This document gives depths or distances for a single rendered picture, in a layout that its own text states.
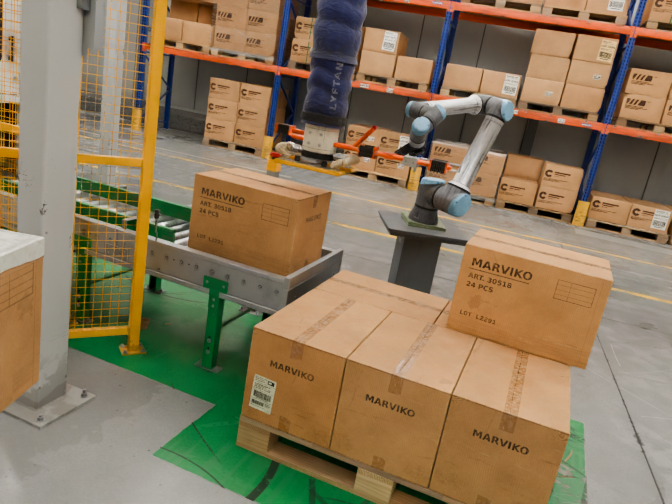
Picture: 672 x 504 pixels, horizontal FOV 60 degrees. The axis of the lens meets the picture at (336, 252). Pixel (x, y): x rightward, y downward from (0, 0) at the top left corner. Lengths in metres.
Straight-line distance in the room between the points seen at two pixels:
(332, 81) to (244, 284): 1.04
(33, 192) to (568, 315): 2.16
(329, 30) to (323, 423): 1.71
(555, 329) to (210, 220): 1.73
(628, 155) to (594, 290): 8.92
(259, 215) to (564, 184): 7.62
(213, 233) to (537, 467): 1.86
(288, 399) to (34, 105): 1.43
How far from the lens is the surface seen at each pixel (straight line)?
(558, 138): 11.26
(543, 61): 9.97
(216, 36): 11.16
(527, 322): 2.63
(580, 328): 2.63
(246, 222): 2.95
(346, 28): 2.83
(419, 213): 3.62
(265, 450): 2.54
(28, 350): 1.68
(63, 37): 2.39
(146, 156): 2.91
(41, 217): 2.45
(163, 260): 3.08
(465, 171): 3.53
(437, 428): 2.21
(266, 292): 2.79
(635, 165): 11.46
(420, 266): 3.67
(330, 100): 2.83
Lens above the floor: 1.51
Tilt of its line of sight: 16 degrees down
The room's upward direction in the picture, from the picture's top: 10 degrees clockwise
